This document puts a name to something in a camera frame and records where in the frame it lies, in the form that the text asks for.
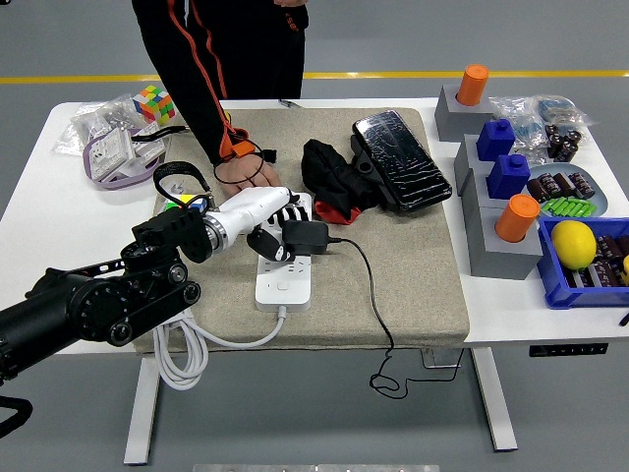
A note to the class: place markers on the person's right hand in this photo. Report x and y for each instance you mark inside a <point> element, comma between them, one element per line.
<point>245,177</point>

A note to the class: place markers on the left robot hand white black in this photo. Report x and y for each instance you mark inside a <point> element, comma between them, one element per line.
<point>255,204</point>

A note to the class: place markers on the person's right forearm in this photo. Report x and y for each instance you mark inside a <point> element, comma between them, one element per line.
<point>199,108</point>

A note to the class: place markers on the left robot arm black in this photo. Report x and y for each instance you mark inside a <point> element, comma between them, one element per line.
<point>74,305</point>

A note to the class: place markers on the large twisted rubik's cube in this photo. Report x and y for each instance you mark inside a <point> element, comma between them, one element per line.
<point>189,200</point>

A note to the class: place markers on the black and red fabric bundle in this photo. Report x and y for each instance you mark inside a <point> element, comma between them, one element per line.
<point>329,167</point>

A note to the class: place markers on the small dark pen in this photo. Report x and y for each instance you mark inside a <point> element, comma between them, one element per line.
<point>290,103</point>

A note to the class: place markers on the small rubik's cube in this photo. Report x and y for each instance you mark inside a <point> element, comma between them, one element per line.
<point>154,103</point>

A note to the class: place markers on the purple oval tray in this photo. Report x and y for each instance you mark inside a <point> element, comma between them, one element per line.
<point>123,183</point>

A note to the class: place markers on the person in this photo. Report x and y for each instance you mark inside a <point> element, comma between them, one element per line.
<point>265,49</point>

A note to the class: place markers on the black glossy rectangular case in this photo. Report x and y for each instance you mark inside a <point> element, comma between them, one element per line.
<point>400,157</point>

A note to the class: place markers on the grey-brown fabric mat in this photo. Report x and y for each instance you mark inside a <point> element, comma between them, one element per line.
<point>393,275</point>

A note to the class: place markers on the clear plastic bags pile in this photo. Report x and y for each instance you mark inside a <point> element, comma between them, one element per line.
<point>93,120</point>

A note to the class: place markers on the grey block with square hole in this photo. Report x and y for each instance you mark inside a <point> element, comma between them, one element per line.
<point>467,157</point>
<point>474,196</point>

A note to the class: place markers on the grey block with round hole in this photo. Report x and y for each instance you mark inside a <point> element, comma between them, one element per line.
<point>501,260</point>
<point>457,118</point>

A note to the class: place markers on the white table leg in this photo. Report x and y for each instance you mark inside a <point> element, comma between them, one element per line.
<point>141,413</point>
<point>496,403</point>

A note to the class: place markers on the orange cylinder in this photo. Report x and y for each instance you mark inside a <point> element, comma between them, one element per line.
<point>516,218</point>
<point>473,86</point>

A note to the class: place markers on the blue block with knob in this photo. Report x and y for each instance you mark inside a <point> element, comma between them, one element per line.
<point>494,142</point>
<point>506,179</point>

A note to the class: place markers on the clear bag of blue parts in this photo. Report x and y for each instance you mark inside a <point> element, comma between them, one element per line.
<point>523,130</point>
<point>557,109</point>

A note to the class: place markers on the black capacitor cluster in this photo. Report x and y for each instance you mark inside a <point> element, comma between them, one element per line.
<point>562,142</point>

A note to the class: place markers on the green battery pile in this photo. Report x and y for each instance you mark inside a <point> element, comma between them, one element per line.
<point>570,206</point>

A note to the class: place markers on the yellow lemon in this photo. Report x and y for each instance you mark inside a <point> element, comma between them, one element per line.
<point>572,243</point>

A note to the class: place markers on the blue plastic bin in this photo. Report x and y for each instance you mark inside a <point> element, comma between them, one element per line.
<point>565,295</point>

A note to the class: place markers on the black table control panel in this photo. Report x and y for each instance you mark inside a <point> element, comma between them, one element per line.
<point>567,350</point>

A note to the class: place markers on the pale blue plate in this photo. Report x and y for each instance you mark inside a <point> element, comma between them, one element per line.
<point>600,196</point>

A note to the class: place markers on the dark capacitor pile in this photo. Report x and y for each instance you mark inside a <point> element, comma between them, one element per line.
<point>607,268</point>

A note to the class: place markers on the small yellow object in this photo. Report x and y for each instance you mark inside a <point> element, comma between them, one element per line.
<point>626,270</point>

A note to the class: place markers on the small black object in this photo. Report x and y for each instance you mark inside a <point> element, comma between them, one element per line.
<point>624,318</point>

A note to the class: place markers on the white wall socket panel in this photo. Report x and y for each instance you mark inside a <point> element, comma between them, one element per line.
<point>147,155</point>
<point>110,155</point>

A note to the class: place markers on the metal bracket under table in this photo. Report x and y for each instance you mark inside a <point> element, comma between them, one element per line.
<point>442,359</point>

